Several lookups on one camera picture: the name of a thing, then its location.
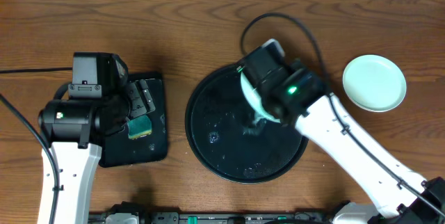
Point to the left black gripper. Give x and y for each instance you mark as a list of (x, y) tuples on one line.
[(140, 99)]

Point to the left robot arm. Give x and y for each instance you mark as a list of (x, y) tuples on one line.
[(69, 164)]

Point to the mint green plate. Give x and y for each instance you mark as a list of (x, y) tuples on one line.
[(254, 100), (374, 83)]

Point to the black rectangular tray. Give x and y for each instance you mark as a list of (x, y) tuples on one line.
[(149, 147)]

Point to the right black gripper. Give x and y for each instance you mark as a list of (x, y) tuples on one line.
[(293, 67)]

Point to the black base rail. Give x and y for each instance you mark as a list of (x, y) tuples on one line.
[(128, 212)]

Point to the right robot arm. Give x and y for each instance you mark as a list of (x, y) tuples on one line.
[(398, 194)]

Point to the round black tray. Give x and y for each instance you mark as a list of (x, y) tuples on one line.
[(231, 139)]

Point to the green yellow sponge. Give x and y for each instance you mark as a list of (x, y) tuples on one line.
[(139, 127)]

